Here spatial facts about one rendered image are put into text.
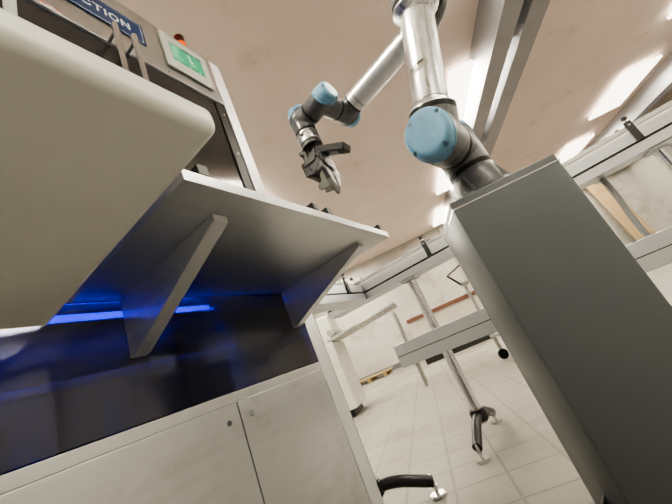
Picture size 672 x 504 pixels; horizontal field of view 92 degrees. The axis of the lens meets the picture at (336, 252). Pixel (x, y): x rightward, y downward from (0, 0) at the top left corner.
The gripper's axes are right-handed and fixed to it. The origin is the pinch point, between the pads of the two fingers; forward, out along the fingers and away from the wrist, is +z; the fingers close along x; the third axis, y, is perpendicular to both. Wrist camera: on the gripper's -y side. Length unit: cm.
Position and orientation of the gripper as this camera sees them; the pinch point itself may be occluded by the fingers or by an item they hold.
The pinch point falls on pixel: (338, 189)
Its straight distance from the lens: 103.6
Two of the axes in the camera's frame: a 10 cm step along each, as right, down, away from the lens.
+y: -7.5, 4.9, 4.4
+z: 3.8, 8.7, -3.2
